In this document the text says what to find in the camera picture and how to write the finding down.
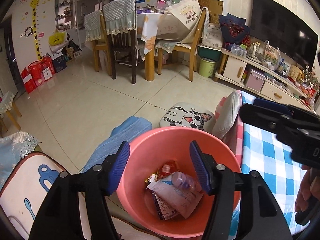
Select red snack bag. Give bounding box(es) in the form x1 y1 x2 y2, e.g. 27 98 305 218
159 160 178 177

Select pink plastic trash bin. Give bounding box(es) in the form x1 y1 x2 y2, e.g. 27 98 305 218
117 127 241 238

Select clear plastic wipes packet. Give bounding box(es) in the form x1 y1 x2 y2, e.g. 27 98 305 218
171 171 202 192

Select milk carton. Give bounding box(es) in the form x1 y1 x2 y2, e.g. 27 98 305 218
151 191 180 220

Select yellow chip bag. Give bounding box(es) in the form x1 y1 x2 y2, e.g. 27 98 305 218
144 169 162 184

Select person's right hand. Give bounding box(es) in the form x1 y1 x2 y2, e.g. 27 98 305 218
295 165 320 212

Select blue white checkered tablecloth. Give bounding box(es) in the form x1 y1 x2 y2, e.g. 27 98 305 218
228 89 313 238

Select pink storage box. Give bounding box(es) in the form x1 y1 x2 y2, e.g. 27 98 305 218
245 69 265 92

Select cream tv cabinet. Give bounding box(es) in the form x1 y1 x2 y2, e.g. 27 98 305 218
214 49 313 111

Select black flat television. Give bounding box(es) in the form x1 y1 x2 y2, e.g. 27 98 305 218
250 0 318 67

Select green waste bin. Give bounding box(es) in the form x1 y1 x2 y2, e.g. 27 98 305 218
199 58 216 77

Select cat face cushion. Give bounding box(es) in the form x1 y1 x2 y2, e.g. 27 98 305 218
159 102 216 133

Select dark blue flower bouquet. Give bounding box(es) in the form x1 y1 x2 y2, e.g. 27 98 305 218
219 13 250 44

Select red gift boxes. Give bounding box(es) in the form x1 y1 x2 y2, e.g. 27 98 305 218
21 56 55 94

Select wooden chair with bag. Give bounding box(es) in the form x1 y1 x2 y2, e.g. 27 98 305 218
156 7 209 82

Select beige canvas tote bag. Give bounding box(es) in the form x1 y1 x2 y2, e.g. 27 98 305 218
156 0 201 42

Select dark wooden chair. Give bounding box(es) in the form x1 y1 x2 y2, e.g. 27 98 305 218
103 0 139 84

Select giraffe height wall sticker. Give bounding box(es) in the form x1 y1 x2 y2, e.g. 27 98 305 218
30 0 42 60

